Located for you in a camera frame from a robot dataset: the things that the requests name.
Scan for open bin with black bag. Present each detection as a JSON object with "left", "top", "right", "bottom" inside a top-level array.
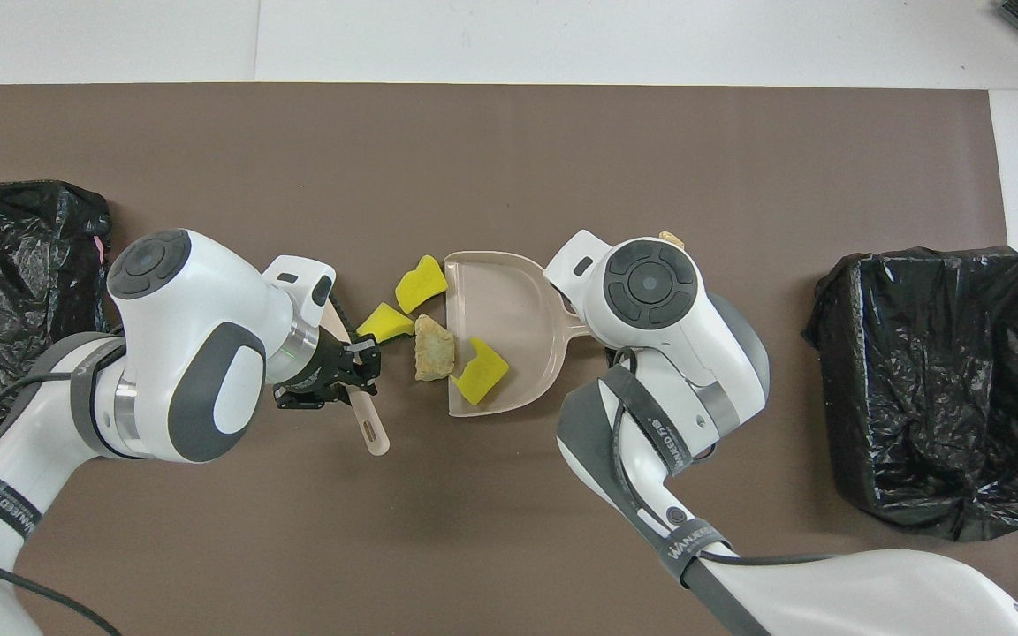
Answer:
[{"left": 802, "top": 246, "right": 1018, "bottom": 541}]

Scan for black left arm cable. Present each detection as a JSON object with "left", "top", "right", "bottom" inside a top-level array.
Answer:
[{"left": 0, "top": 371, "right": 121, "bottom": 636}]

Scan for pale pink plastic dustpan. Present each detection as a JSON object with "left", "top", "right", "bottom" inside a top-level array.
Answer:
[{"left": 444, "top": 251, "right": 616, "bottom": 418}]

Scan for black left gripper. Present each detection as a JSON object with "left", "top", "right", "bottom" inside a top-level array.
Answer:
[{"left": 275, "top": 340, "right": 382, "bottom": 409}]

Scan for yellow green sponge piece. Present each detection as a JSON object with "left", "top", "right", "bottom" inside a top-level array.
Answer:
[{"left": 356, "top": 302, "right": 415, "bottom": 344}]

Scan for beige and orange foam chunk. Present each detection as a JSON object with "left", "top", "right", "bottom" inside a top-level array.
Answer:
[{"left": 414, "top": 314, "right": 457, "bottom": 382}]

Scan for brown table mat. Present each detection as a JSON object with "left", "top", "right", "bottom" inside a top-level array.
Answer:
[{"left": 0, "top": 84, "right": 1018, "bottom": 636}]

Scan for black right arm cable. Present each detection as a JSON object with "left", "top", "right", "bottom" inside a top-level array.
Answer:
[{"left": 611, "top": 349, "right": 837, "bottom": 566}]

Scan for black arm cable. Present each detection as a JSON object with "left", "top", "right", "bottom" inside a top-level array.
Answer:
[
  {"left": 611, "top": 349, "right": 837, "bottom": 566},
  {"left": 0, "top": 371, "right": 121, "bottom": 636}
]

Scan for bin covered by black bag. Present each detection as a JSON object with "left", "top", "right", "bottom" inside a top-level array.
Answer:
[{"left": 0, "top": 180, "right": 112, "bottom": 443}]

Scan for beige hand brush black bristles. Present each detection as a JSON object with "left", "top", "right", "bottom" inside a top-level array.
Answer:
[{"left": 322, "top": 300, "right": 391, "bottom": 457}]

